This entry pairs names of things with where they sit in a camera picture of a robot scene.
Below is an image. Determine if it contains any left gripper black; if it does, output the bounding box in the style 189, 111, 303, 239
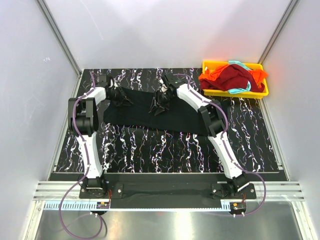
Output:
107, 86, 132, 108

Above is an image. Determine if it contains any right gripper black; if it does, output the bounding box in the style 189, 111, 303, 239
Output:
148, 90, 175, 116

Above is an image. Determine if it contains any black t shirt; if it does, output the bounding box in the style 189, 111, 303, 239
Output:
103, 88, 208, 136

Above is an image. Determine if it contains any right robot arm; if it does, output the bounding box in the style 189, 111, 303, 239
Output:
149, 73, 249, 199

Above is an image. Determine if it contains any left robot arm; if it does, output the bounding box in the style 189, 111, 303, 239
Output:
67, 74, 132, 198

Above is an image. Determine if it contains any yellow plastic bin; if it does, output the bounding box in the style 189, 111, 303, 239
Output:
198, 60, 269, 99

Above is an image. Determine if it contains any teal t shirt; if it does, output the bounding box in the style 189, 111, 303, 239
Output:
228, 60, 251, 94

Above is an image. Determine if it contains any dark red t shirt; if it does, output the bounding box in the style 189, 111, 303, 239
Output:
199, 64, 266, 92

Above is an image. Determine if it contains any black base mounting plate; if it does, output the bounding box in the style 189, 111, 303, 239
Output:
79, 173, 257, 211

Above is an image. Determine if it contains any orange t shirt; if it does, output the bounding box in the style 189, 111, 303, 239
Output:
198, 65, 269, 89

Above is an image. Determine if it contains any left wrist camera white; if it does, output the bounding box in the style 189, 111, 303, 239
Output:
107, 76, 119, 89

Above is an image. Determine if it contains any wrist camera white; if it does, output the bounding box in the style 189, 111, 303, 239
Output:
159, 78, 168, 93
107, 76, 119, 89

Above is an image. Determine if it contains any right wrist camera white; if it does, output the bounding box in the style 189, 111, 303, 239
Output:
159, 78, 168, 93

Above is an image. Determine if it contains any aluminium frame post left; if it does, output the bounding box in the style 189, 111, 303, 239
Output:
34, 0, 83, 77

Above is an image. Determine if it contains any aluminium frame post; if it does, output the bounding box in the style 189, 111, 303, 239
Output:
257, 0, 300, 65
34, 0, 83, 77

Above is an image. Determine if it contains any white slotted cable duct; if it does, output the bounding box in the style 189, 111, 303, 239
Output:
44, 200, 231, 212

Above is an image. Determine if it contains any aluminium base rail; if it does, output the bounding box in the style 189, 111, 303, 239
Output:
33, 181, 304, 201

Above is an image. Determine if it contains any aluminium frame post right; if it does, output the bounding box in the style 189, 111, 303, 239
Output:
257, 0, 300, 65

